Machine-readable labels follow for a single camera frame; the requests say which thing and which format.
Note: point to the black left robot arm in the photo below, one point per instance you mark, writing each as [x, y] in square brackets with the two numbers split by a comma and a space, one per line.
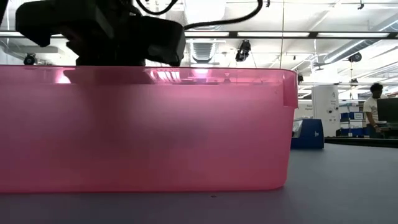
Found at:
[3, 9]

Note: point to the black ceiling spotlight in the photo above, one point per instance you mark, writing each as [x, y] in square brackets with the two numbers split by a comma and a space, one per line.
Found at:
[355, 57]
[243, 51]
[29, 59]

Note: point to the ceiling air vent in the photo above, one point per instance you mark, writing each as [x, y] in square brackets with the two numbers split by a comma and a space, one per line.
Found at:
[202, 52]

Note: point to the pink translucent plastic bin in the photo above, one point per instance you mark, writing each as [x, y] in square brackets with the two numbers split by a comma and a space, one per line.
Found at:
[149, 137]

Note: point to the long ceiling light bar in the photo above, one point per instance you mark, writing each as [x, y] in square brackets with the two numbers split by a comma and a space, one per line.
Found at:
[273, 34]

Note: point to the blue box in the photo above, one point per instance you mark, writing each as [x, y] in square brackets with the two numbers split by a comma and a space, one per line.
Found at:
[309, 133]

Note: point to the white pillar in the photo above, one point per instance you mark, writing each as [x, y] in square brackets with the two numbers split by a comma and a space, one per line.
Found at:
[325, 109]

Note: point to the blue storage bins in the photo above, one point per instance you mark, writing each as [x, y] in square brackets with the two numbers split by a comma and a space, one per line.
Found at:
[353, 116]

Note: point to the person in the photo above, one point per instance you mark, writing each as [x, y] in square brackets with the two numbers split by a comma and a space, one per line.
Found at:
[371, 109]

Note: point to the black background table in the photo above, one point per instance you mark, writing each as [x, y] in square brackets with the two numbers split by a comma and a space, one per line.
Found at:
[360, 142]

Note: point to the black computer monitor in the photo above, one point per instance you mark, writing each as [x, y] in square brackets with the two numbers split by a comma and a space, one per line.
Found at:
[388, 109]

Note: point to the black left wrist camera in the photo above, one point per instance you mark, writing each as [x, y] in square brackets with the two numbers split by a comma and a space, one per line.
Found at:
[166, 40]

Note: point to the silver ceiling air duct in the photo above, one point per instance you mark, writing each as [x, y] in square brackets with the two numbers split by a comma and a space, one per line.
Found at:
[203, 11]

